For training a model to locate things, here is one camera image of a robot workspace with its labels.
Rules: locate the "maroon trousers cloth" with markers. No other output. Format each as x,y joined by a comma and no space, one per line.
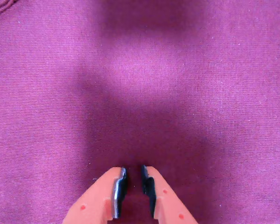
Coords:
60,93

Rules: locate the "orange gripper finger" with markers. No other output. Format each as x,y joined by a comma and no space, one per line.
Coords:
95,200
168,205

